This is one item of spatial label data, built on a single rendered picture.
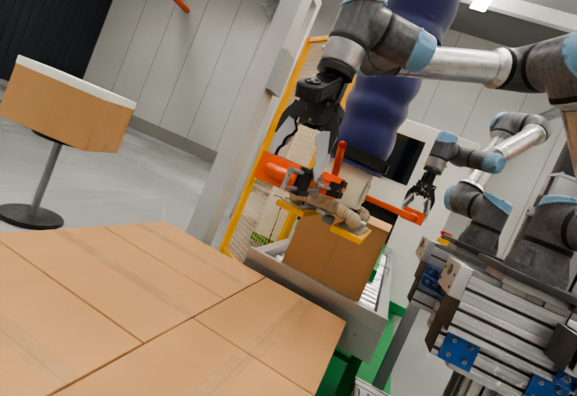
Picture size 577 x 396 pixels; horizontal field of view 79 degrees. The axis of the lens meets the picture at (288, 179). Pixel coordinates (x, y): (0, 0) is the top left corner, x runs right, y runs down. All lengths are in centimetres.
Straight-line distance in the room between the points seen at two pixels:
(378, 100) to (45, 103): 212
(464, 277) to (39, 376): 97
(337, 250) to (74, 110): 183
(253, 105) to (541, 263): 197
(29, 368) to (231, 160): 194
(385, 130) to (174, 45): 1207
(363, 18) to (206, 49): 1181
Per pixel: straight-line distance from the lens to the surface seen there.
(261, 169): 62
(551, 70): 94
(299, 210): 108
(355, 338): 169
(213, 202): 259
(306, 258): 170
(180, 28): 1313
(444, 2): 129
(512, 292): 113
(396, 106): 117
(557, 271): 115
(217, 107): 1168
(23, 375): 84
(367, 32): 68
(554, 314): 117
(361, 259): 165
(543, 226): 115
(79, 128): 256
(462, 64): 92
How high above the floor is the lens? 107
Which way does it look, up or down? 3 degrees down
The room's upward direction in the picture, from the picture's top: 23 degrees clockwise
